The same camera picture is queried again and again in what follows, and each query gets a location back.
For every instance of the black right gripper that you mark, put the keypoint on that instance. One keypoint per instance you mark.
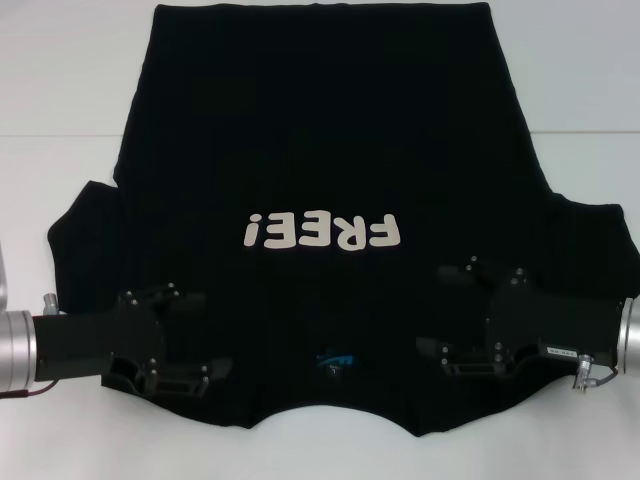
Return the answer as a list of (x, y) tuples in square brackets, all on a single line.
[(560, 325)]

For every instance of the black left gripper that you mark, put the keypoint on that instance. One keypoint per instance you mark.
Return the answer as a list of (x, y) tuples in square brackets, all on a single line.
[(90, 340)]

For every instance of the black shirt with FREE print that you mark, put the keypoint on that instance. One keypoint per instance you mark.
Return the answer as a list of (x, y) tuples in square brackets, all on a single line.
[(320, 150)]

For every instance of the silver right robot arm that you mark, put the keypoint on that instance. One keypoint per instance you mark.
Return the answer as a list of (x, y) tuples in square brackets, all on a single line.
[(631, 335)]

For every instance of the silver right connector plug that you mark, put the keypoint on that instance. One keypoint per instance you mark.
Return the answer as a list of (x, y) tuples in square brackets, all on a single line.
[(582, 378)]

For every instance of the silver connector plug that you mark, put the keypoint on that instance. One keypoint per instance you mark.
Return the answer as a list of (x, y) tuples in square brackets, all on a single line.
[(582, 378), (50, 303)]

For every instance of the silver left connector plug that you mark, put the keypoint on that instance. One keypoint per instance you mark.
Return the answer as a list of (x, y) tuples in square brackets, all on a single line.
[(50, 303)]

